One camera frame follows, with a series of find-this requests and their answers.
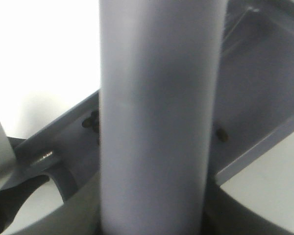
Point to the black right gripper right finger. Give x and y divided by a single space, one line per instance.
226 216

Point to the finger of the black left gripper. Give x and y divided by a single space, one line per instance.
12 199

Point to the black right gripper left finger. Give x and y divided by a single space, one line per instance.
44 212

